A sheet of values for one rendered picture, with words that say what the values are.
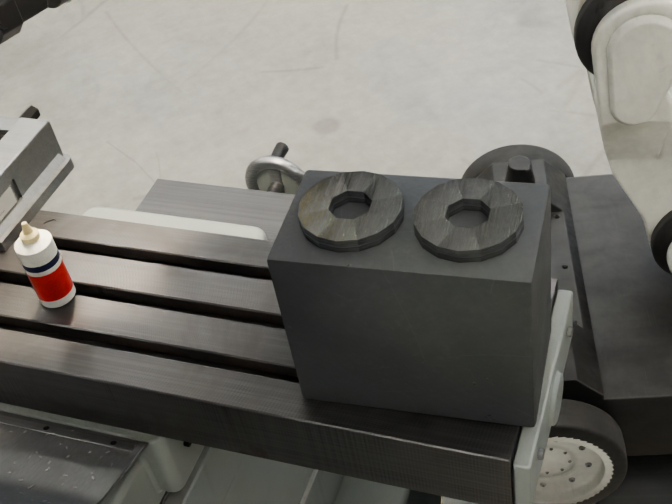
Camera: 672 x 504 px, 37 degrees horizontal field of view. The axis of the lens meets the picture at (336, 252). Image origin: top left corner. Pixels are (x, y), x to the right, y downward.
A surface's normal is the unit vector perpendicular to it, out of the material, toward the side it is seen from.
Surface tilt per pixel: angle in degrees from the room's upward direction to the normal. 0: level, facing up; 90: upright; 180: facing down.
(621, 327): 0
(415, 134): 0
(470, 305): 90
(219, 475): 90
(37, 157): 90
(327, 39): 0
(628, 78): 90
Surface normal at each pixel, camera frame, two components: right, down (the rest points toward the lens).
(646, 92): -0.05, 0.69
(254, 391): -0.15, -0.72
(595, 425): 0.47, -0.60
